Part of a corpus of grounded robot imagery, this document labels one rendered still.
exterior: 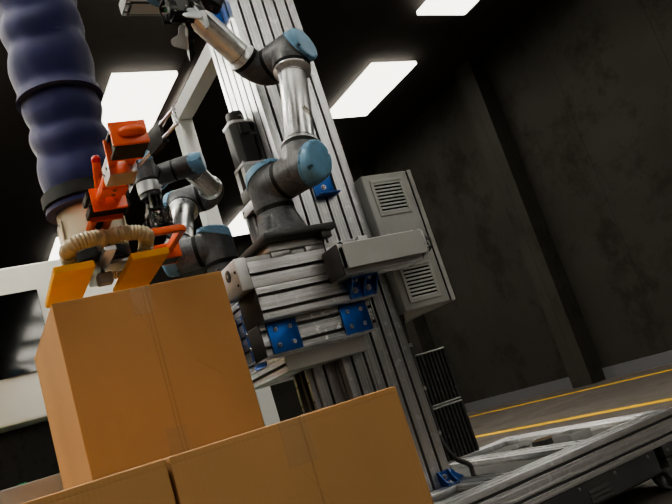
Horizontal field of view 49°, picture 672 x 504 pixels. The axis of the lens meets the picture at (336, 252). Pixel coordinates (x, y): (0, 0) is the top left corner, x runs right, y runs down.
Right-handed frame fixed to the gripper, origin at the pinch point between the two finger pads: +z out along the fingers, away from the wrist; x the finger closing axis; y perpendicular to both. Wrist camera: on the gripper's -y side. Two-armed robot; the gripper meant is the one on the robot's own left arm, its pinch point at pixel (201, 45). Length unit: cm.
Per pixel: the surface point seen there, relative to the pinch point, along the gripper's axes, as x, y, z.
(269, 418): -356, -136, 88
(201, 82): -299, -134, -158
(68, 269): -23, 41, 46
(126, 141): 24, 33, 36
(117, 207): -10.7, 28.7, 36.9
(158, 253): -22, 18, 47
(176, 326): -9, 23, 69
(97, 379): -9, 43, 76
